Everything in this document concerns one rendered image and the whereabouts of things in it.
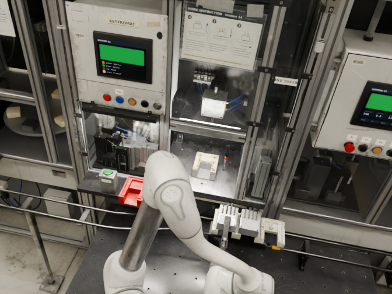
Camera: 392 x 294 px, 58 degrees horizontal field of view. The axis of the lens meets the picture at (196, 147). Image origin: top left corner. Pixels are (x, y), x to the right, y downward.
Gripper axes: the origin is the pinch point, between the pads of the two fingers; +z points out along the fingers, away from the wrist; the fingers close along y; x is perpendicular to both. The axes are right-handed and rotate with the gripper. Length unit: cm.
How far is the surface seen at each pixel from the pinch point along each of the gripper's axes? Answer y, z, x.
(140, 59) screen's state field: 74, 17, 48
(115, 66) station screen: 68, 16, 59
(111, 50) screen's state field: 75, 16, 61
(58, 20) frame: 83, 20, 85
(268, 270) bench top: -22.4, -5.4, -25.7
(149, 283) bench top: -22.3, -27.1, 31.5
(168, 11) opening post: 93, 21, 38
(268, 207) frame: -2.8, 19.6, -21.0
